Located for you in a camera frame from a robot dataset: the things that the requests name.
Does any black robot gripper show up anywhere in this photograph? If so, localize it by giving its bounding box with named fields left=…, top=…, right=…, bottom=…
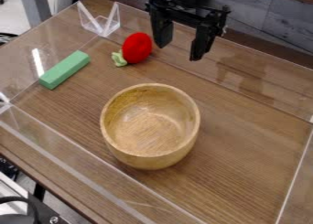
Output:
left=147, top=0, right=232, bottom=61

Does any green rectangular stick block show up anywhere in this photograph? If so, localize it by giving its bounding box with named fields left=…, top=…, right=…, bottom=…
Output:
left=39, top=50, right=91, bottom=90

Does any light wooden bowl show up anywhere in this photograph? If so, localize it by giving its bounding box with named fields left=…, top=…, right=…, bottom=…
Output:
left=99, top=83, right=201, bottom=170

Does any red plush strawberry toy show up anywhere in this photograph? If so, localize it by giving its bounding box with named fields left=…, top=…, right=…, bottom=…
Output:
left=111, top=32, right=153, bottom=67

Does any clear acrylic tray wall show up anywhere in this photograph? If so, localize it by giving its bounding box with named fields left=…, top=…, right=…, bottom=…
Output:
left=0, top=6, right=313, bottom=224

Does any grey table leg post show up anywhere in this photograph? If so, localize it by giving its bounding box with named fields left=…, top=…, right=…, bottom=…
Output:
left=22, top=0, right=51, bottom=27

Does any black clamp with cable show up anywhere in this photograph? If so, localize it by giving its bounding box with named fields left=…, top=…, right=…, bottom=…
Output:
left=0, top=196, right=70, bottom=224

